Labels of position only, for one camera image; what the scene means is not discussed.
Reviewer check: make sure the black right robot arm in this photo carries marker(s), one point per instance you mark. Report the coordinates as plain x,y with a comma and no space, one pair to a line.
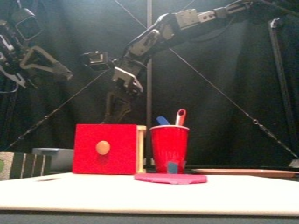
187,20

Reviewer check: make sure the red drawer with wooden knob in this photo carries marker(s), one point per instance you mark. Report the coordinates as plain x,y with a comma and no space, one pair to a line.
103,151

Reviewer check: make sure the flat red dough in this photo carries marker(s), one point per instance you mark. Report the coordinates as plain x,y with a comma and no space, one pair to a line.
171,178

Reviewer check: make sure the red plastic cup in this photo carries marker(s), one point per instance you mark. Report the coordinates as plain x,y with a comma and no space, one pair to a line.
170,145

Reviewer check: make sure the white cutting board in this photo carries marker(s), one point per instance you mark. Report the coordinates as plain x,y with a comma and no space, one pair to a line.
116,195

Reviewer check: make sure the brown wooden tray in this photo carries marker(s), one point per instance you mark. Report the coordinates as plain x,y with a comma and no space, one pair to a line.
252,172

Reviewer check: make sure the vertical black frame pole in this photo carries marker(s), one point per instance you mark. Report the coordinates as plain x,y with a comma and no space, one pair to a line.
148,110

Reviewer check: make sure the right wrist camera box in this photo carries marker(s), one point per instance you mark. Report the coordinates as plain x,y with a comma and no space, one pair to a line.
95,60

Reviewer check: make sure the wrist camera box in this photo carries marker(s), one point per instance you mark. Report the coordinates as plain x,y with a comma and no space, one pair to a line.
28,24
95,60

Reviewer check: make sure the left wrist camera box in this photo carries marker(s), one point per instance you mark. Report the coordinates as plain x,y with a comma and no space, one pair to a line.
28,24

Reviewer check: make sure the black slanted frame strut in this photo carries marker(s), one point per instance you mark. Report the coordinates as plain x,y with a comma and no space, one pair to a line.
282,81

